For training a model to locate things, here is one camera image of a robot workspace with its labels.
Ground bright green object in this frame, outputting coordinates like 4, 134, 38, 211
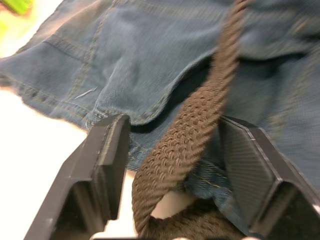
4, 0, 33, 15

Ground blue denim shorts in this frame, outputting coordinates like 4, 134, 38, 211
0, 0, 320, 235

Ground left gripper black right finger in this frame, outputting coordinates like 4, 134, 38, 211
218, 116, 320, 240

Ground brown braided belt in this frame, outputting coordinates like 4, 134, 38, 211
131, 0, 254, 240

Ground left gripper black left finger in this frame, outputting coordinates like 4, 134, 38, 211
23, 114, 132, 240

